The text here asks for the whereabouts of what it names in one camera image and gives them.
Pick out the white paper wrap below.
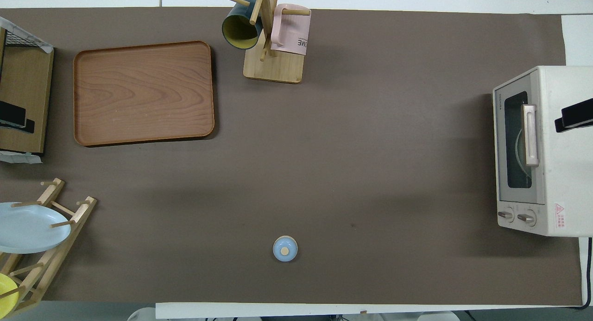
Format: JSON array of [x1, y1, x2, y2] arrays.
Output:
[[0, 16, 54, 53], [0, 152, 43, 164]]

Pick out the black oven power cable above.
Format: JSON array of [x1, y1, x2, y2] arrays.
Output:
[[568, 237, 593, 310]]

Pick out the yellow plate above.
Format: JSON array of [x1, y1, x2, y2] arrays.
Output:
[[0, 273, 20, 316]]

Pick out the brown table mat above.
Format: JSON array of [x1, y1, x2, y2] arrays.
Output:
[[0, 7, 583, 308]]

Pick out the light wooden mug tree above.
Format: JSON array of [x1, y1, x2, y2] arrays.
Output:
[[221, 0, 312, 84]]

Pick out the wooden dish rack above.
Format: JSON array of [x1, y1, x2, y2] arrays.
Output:
[[0, 178, 98, 318]]

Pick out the cream white toaster oven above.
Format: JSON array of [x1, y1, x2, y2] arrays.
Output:
[[492, 65, 593, 238]]

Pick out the pink mug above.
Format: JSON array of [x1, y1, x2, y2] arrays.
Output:
[[270, 4, 312, 57]]

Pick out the brown wooden tray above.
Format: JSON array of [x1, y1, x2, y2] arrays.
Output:
[[73, 40, 216, 148]]

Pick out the black wire rack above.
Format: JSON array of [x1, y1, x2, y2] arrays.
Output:
[[0, 28, 47, 48]]

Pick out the light blue plate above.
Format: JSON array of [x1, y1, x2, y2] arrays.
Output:
[[0, 202, 72, 254]]

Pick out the small light blue bowl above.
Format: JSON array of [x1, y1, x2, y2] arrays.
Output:
[[272, 235, 298, 263]]

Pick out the dark blue mug yellow inside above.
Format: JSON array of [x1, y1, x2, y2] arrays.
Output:
[[221, 0, 265, 50]]

